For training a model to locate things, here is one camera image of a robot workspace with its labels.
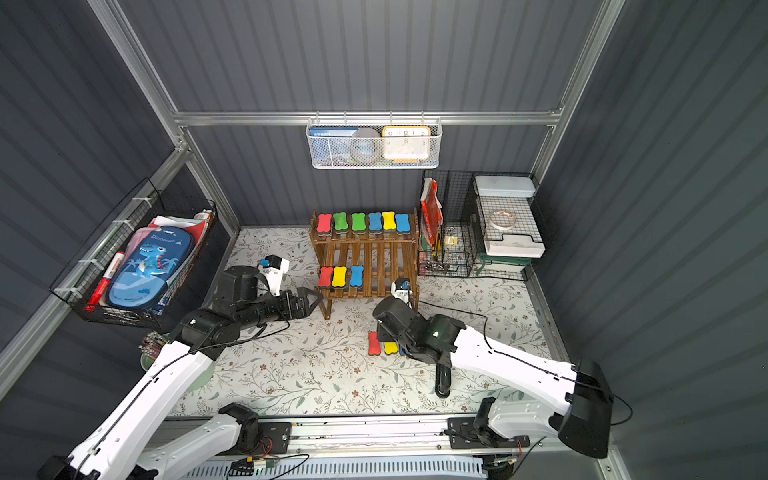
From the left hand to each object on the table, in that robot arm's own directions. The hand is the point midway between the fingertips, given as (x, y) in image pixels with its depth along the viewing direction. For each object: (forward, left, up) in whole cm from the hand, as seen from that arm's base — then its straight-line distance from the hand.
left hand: (309, 298), depth 72 cm
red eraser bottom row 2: (-2, -15, -24) cm, 28 cm away
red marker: (-1, +43, +8) cm, 44 cm away
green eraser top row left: (+22, -6, +4) cm, 23 cm away
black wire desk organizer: (+37, -47, -25) cm, 65 cm away
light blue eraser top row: (+23, -16, +4) cm, 28 cm away
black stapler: (-13, -34, -20) cm, 41 cm away
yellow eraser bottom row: (+12, -5, -7) cm, 15 cm away
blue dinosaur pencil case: (+5, +33, +10) cm, 35 cm away
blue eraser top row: (+22, -23, +4) cm, 32 cm away
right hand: (-2, -19, -6) cm, 20 cm away
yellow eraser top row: (+23, -20, +4) cm, 30 cm away
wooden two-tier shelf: (+21, -18, -10) cm, 30 cm away
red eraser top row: (+22, -1, +4) cm, 23 cm away
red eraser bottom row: (+13, -1, -9) cm, 16 cm away
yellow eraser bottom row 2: (-2, -20, -24) cm, 31 cm away
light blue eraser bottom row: (+13, -10, -9) cm, 19 cm away
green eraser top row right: (+23, -11, +4) cm, 25 cm away
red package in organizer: (+50, -36, -15) cm, 63 cm away
